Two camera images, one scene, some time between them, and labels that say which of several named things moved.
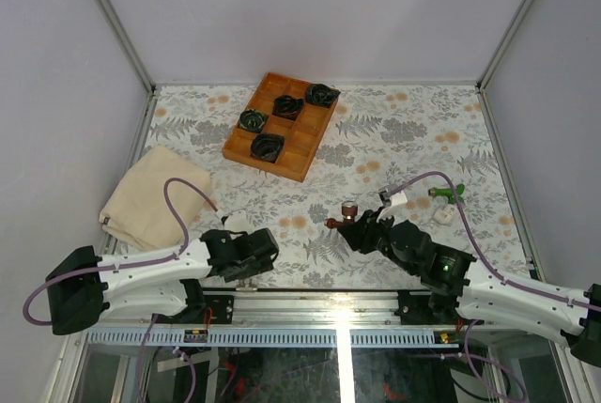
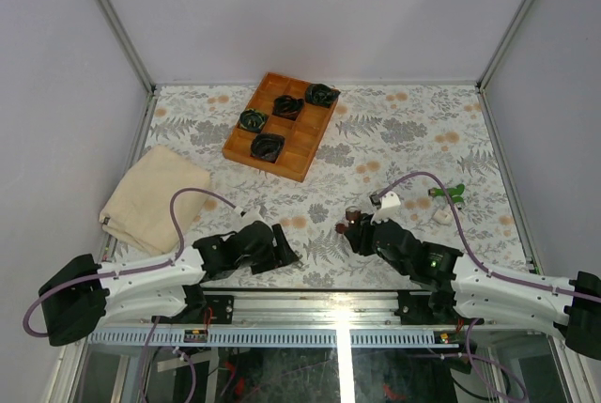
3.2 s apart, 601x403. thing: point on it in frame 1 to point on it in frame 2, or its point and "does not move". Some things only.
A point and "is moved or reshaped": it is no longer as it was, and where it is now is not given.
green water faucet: (448, 192) does not move
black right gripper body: (374, 234) does not move
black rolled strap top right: (321, 94) does not move
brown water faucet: (349, 209) is moved or reshaped
